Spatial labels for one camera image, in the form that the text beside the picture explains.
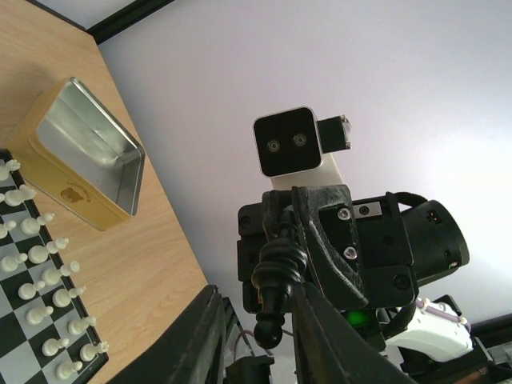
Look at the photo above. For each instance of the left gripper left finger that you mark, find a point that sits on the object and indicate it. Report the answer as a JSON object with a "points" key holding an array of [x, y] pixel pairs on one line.
{"points": [[190, 350]]}

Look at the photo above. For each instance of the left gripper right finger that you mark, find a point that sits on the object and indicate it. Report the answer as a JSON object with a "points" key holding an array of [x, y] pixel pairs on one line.
{"points": [[329, 350]]}

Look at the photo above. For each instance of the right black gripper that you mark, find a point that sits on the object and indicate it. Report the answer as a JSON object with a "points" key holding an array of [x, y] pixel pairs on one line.
{"points": [[361, 254]]}

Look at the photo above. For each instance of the black chess piece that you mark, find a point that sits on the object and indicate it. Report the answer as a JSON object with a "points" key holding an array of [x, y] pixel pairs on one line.
{"points": [[282, 265]]}

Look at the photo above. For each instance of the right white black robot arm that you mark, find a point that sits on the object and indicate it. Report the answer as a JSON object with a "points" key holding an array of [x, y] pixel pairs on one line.
{"points": [[429, 340]]}

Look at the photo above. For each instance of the black silver chess board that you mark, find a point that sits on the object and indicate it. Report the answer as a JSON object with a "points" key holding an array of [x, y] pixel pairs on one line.
{"points": [[22, 360]]}

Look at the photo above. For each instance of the gold silver empty tin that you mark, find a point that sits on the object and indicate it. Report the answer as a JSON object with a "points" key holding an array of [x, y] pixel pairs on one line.
{"points": [[75, 151]]}

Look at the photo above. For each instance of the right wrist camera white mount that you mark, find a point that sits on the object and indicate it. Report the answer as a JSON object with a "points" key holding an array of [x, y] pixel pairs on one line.
{"points": [[295, 148]]}

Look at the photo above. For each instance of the black corner frame post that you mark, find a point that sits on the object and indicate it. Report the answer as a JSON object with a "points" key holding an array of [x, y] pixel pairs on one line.
{"points": [[125, 18]]}

